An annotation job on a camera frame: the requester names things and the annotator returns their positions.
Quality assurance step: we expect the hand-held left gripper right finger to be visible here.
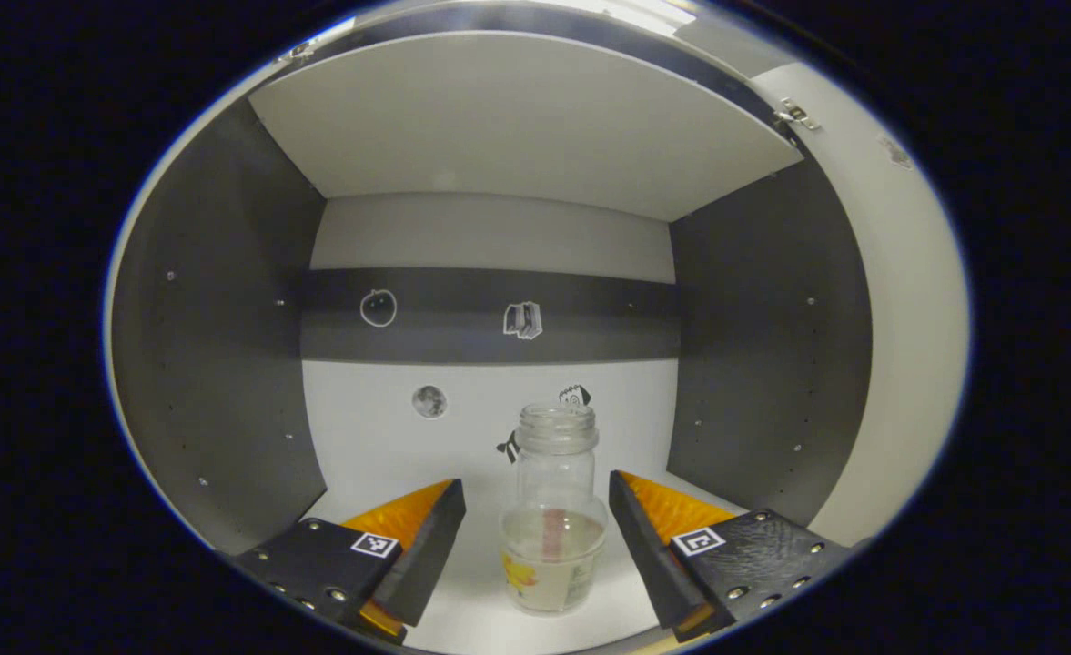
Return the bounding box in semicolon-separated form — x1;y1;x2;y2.
608;469;854;642

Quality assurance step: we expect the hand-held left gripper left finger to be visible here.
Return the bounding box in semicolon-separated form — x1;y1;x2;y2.
226;478;468;645

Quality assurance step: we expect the clear glass bottle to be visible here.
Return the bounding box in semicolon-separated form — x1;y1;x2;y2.
500;403;609;615

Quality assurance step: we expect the grey cabinet door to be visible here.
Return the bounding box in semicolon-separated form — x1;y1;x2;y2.
753;59;971;547

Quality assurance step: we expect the grey cabinet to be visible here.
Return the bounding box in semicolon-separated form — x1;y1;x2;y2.
106;27;873;651

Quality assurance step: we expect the large ceiling light panel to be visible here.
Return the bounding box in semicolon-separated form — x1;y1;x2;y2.
581;0;698;35

